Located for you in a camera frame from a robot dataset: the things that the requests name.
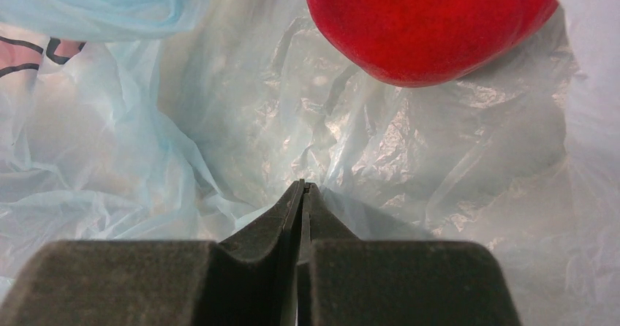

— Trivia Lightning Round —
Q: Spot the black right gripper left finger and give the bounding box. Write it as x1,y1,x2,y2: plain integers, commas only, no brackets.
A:
1,181,305,325

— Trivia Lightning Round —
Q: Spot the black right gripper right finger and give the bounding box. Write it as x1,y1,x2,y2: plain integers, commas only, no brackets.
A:
296,183,521,325

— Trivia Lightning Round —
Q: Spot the light blue printed plastic bag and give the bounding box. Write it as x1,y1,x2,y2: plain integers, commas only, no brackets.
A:
1,0,619,325

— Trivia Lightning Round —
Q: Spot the red fake apple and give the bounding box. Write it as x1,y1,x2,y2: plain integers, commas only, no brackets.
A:
306,0,559,88

